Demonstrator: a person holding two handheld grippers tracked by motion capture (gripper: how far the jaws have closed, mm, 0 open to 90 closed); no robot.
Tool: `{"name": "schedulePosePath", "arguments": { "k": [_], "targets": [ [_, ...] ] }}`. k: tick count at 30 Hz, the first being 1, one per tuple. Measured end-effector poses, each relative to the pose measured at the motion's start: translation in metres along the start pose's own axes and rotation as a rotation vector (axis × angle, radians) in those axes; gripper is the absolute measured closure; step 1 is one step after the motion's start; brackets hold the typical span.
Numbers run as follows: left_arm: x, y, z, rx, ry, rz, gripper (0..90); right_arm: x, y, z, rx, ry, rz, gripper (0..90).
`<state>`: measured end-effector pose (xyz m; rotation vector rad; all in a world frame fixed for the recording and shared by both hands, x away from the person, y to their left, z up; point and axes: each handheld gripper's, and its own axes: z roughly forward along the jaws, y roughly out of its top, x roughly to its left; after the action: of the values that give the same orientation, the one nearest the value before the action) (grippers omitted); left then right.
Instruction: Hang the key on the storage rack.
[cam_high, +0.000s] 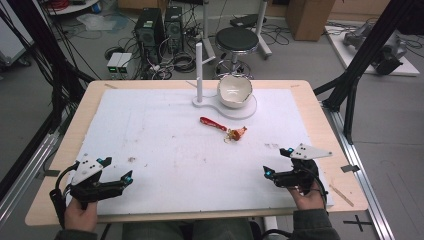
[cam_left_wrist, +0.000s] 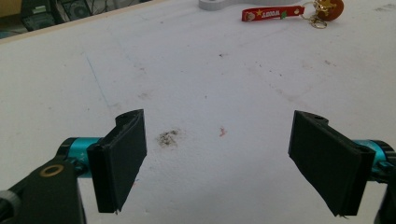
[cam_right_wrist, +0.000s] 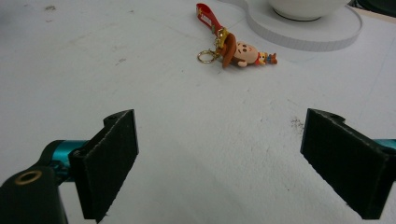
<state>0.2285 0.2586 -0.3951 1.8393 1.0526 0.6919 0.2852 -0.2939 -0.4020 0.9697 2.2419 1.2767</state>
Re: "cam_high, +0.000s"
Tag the aluminium rail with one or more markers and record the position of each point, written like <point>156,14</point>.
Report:
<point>360,173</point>
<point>30,166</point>

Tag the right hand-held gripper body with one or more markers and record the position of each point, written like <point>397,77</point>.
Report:
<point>300,176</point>

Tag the thin wooden stick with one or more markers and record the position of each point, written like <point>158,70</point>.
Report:
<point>111,86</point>
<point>341,196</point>

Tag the person's left hand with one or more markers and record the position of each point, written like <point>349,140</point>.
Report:
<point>81,218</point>

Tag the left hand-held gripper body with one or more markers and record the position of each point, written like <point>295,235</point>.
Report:
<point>87,170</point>

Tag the white foam board mat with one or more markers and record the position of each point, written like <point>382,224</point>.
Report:
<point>186,166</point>

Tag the white chipped bowl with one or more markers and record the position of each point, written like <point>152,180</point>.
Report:
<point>234,90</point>

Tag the person's legs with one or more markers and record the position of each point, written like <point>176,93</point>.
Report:
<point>186,230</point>

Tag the large black computer tower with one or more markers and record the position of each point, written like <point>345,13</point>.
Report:
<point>149,30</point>

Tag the clear plastic bag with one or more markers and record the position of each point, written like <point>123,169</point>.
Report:
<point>96,21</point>

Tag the person's right hand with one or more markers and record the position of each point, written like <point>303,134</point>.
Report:
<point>310,201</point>

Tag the brown cardboard box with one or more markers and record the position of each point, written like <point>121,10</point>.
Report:
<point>310,18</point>

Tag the white round table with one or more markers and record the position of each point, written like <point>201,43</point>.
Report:
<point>73,6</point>

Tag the black metal frame stand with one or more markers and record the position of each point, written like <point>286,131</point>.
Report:
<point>50,56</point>
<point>363,53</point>

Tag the black round stool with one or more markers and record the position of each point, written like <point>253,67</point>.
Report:
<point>237,39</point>

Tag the white post stand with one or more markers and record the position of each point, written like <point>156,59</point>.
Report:
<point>199,73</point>

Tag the white power supply box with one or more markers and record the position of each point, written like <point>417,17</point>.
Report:
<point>114,63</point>
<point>124,65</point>

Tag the black tape piece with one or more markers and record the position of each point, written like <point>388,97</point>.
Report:
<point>51,173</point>
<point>350,168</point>

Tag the small black computer tower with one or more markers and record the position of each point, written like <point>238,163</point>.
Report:
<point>174,28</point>

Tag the white platform board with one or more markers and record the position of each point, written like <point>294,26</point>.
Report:
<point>343,53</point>

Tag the white table leg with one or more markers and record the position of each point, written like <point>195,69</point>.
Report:
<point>270,222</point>

